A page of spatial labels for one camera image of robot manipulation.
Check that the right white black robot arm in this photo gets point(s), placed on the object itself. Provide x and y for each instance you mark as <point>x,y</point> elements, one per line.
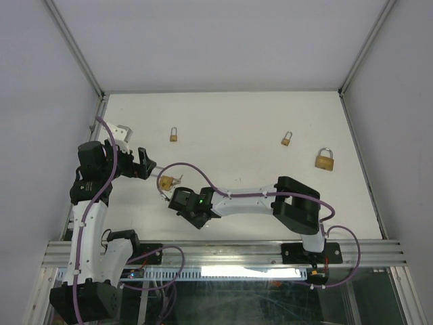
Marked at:
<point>292,203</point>

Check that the small brass padlock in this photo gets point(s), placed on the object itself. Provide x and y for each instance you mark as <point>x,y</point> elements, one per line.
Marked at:
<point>287,139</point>
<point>173,135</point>

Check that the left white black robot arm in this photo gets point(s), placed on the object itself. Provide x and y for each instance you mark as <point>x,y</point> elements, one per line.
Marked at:
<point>89,290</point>

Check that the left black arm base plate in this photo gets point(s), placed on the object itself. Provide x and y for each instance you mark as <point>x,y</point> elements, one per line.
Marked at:
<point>146,255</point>

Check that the small brass padlock left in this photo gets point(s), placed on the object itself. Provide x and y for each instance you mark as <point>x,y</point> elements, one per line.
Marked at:
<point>173,135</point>

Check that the small brass padlock right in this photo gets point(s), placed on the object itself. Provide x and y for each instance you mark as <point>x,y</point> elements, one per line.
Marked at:
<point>287,139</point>

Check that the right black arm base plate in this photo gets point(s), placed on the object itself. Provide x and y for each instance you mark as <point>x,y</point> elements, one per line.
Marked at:
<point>294,253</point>

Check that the silver key set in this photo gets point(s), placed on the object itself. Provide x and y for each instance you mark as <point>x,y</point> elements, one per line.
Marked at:
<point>177,181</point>

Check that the aluminium front rail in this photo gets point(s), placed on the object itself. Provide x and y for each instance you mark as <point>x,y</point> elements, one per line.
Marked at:
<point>373,253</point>

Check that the slotted grey cable duct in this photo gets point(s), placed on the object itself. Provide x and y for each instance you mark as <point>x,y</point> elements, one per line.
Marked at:
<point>216,273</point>

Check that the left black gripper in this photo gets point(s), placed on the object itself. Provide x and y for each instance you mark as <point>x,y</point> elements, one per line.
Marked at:
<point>136,169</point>

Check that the large brass padlock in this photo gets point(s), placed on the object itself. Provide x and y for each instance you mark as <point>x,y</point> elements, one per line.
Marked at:
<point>325,159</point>
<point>165,184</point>

